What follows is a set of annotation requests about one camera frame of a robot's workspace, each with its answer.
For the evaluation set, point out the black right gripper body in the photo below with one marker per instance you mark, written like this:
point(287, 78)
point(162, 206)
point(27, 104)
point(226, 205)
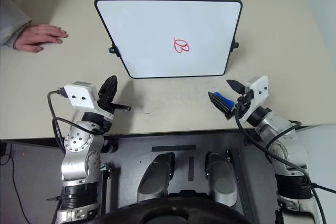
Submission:
point(244, 102)

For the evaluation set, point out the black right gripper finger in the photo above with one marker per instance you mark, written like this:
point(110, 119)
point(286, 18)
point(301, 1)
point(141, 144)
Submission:
point(236, 85)
point(220, 106)

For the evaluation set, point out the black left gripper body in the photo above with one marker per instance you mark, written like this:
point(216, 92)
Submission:
point(105, 103)

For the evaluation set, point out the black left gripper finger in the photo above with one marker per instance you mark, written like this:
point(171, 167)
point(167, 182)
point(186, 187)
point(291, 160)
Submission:
point(122, 107)
point(109, 86)

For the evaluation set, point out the blue board eraser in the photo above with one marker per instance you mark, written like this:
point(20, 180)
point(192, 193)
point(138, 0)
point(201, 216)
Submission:
point(224, 99)

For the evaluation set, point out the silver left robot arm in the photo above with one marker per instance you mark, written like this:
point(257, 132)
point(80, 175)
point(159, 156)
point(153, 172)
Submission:
point(78, 140)

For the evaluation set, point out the person's grey sleeved forearm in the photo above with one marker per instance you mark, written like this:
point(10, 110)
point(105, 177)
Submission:
point(10, 19)

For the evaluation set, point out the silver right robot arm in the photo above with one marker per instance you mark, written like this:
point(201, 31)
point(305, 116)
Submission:
point(286, 142)

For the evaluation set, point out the person's bare hand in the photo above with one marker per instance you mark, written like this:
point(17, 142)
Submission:
point(39, 35)

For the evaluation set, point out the black base platform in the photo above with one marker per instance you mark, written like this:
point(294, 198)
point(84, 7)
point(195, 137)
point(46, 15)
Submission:
point(126, 161)

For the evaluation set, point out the long black tape strip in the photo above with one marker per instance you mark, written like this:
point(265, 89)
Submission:
point(173, 148)

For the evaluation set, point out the short black tape strip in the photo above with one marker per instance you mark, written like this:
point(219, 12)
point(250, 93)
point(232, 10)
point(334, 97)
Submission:
point(191, 169)

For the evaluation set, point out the silver right robot foot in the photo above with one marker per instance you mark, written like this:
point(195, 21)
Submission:
point(221, 179)

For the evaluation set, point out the silver robot foot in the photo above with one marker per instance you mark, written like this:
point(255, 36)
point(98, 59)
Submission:
point(221, 179)
point(155, 176)

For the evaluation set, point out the silver left robot foot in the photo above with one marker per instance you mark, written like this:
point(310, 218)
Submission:
point(155, 176)

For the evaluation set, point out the dark rounded robot torso shape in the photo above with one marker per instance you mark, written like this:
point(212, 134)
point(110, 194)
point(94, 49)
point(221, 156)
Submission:
point(170, 211)

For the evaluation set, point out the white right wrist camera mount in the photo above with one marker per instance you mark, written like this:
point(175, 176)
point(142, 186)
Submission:
point(258, 90)

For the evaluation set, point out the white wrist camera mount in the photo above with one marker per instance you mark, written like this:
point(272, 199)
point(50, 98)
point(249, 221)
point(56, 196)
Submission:
point(80, 95)
point(258, 90)

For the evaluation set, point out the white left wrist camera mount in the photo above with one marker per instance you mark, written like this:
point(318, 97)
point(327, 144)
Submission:
point(80, 95)

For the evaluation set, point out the white board with black frame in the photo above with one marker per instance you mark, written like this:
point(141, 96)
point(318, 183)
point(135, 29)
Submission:
point(168, 22)

